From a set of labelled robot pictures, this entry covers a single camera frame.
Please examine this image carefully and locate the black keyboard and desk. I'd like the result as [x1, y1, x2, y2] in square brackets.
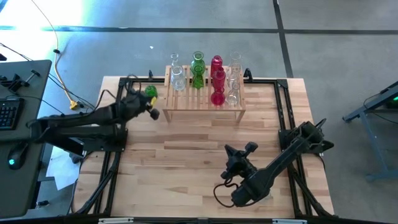
[0, 59, 53, 219]

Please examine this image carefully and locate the green round embossed glass vase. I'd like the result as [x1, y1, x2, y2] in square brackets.
[190, 50, 206, 77]

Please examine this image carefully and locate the wooden slatted shelf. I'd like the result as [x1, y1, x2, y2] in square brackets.
[161, 64, 246, 124]

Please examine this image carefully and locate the black aluminium rig frame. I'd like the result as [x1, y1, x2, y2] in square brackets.
[70, 76, 335, 218]

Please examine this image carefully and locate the black backlit keyboard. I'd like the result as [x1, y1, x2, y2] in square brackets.
[0, 97, 25, 131]

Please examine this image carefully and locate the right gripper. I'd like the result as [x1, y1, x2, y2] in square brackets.
[220, 141, 259, 182]

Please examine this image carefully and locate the black support bar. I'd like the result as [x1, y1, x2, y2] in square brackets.
[32, 136, 86, 157]

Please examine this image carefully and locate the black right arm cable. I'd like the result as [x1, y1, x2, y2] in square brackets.
[213, 180, 239, 208]

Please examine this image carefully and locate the black computer mouse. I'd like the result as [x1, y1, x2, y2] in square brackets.
[6, 141, 30, 171]

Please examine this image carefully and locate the clear twisted glass vase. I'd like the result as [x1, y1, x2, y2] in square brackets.
[170, 65, 187, 91]

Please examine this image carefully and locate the small green ribbed vase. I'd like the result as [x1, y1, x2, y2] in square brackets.
[144, 85, 159, 99]

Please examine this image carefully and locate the red ribbed glass vase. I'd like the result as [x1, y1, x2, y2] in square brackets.
[211, 67, 226, 91]
[210, 86, 226, 106]
[210, 55, 223, 78]

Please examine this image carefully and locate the grey metal table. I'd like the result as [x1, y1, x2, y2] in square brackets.
[341, 80, 398, 183]

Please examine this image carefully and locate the black desk clamp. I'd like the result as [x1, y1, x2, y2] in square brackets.
[0, 69, 41, 93]

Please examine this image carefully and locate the white paper sheet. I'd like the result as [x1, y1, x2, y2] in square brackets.
[45, 146, 82, 191]

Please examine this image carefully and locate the yellow extension cable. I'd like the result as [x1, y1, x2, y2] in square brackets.
[30, 0, 79, 111]

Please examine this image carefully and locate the white edge bracket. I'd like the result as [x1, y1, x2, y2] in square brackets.
[98, 217, 134, 224]
[272, 218, 308, 224]

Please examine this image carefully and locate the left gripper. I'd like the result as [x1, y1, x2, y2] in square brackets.
[126, 86, 161, 121]

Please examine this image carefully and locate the clear bulbous ribbed glass vase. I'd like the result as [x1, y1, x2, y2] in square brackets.
[170, 52, 181, 70]

